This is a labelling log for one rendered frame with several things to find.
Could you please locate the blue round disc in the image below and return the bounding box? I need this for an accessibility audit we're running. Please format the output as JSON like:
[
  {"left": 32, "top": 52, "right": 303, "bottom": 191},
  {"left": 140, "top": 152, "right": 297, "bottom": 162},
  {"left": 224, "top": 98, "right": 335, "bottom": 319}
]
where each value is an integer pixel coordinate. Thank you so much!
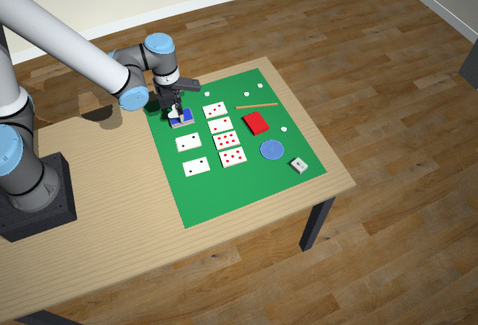
[{"left": 260, "top": 140, "right": 284, "bottom": 160}]

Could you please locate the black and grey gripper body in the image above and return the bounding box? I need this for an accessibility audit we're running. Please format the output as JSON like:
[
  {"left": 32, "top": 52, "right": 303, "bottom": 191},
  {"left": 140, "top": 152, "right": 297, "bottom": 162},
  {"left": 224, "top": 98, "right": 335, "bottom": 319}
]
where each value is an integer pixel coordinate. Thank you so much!
[{"left": 153, "top": 79, "right": 181, "bottom": 109}]

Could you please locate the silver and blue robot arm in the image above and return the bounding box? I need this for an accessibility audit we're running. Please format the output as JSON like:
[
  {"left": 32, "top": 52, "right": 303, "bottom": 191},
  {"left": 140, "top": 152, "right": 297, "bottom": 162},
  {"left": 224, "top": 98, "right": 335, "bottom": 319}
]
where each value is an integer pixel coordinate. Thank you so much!
[{"left": 0, "top": 0, "right": 201, "bottom": 213}]

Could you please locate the green felt mat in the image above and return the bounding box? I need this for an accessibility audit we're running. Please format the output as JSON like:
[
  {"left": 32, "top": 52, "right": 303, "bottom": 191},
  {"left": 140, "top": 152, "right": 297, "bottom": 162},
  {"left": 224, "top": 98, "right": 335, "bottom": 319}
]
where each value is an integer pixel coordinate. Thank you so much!
[{"left": 143, "top": 68, "right": 327, "bottom": 229}]

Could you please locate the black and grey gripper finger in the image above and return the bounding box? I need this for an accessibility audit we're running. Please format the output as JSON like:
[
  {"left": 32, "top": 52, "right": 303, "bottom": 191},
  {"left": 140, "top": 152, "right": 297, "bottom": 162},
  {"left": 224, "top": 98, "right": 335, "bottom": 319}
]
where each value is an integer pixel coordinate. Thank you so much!
[{"left": 167, "top": 98, "right": 184, "bottom": 124}]

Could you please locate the red rectangular block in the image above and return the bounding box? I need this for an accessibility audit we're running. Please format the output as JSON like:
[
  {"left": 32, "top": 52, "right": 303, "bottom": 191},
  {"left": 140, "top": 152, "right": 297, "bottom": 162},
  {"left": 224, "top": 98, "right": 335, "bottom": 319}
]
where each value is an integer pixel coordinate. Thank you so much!
[{"left": 243, "top": 111, "right": 269, "bottom": 136}]

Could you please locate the blue rectangular tile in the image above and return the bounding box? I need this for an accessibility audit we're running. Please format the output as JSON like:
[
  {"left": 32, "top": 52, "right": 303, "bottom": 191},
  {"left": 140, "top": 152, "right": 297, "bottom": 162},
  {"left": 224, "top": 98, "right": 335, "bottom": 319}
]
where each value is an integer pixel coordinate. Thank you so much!
[{"left": 169, "top": 108, "right": 193, "bottom": 125}]

